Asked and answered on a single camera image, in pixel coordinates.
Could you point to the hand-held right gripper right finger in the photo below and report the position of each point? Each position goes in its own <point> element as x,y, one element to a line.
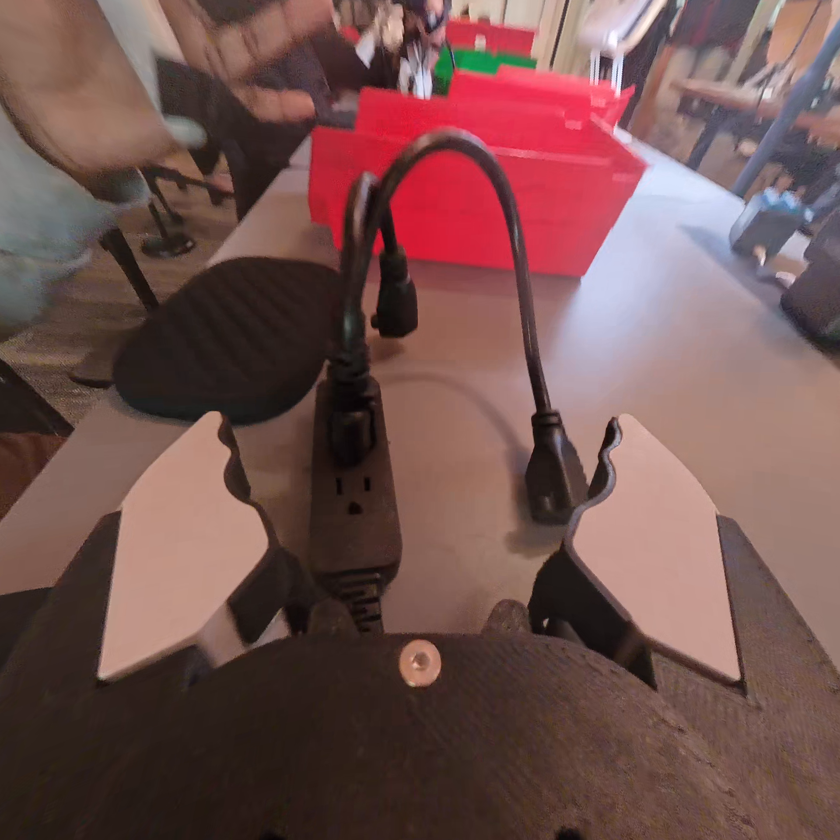
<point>656,558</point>

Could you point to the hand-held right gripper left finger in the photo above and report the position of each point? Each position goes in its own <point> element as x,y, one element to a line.
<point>177,558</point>

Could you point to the black power strip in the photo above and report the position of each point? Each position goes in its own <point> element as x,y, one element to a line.
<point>354,525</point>

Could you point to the person's left forearm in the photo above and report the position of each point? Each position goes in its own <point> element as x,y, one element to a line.
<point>72,79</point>

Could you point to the person's left hand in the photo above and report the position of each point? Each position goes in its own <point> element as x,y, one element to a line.
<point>262,59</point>

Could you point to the black ribbed oval object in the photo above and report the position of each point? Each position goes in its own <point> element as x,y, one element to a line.
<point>229,334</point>

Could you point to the black bag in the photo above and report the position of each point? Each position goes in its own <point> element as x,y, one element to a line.
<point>814,302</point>

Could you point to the black chair base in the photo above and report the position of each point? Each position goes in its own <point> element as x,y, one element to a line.
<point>167,243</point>

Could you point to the black bin with bottles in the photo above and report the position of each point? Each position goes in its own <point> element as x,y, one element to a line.
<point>764,226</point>

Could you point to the person's gray hoodie torso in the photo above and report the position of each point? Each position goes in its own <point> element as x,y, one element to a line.
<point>39,216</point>

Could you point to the large red plastic crate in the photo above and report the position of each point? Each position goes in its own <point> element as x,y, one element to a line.
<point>472,203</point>

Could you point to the blue metal pole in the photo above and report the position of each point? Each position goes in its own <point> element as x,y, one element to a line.
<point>781,111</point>

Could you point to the wooden bench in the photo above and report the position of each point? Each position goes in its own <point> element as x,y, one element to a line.
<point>735,98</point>

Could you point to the white chair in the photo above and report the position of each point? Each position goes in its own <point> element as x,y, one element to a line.
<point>617,33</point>

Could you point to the red crate with green lid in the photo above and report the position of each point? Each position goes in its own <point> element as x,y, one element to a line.
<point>489,52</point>

